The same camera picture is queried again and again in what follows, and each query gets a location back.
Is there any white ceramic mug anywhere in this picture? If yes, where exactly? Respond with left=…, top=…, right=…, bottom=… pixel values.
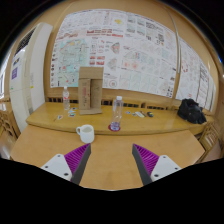
left=75, top=124, right=95, bottom=144

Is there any purple notice sheet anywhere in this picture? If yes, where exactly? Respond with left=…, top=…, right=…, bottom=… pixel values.
left=11, top=66, right=19, bottom=80

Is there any flat round red coaster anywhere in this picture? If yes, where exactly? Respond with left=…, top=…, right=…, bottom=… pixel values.
left=107, top=123, right=121, bottom=133

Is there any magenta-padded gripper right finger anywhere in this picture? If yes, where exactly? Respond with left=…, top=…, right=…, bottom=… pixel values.
left=131, top=143, right=183, bottom=186

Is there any large printed wall poster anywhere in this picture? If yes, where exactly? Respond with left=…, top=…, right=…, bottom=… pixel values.
left=59, top=9, right=178, bottom=99

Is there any black bag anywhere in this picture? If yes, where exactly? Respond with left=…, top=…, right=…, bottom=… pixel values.
left=176, top=98, right=208, bottom=125

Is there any map wall poster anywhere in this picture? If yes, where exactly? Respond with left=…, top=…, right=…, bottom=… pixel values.
left=49, top=38, right=90, bottom=89

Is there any wooden chair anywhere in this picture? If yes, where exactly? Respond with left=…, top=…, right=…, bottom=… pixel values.
left=196, top=119, right=223, bottom=162
left=0, top=96, right=22, bottom=158

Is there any narrow printed wall poster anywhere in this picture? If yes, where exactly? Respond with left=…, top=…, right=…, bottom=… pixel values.
left=175, top=36, right=215, bottom=112

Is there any brown cardboard box stand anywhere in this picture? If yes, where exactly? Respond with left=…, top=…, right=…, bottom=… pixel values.
left=78, top=66, right=104, bottom=116

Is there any clear plastic bottle white cap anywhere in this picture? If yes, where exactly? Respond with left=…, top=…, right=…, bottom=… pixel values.
left=110, top=95, right=124, bottom=132

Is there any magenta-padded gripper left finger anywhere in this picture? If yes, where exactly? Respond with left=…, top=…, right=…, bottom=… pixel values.
left=40, top=142, right=92, bottom=185

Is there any white standing air conditioner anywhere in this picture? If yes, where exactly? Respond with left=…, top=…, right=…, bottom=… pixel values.
left=9, top=22, right=54, bottom=133

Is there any clear bottle with red label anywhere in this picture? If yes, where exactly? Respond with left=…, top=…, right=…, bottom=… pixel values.
left=62, top=86, right=71, bottom=111

